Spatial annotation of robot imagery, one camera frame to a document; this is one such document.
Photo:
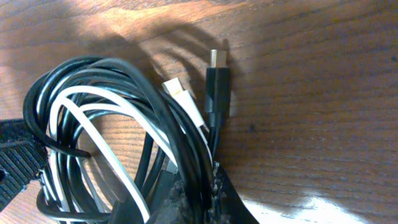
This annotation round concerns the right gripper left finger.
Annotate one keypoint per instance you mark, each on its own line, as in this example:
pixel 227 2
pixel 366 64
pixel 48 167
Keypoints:
pixel 22 157

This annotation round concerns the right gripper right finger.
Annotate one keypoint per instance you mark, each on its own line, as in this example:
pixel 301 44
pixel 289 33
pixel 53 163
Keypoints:
pixel 169 203

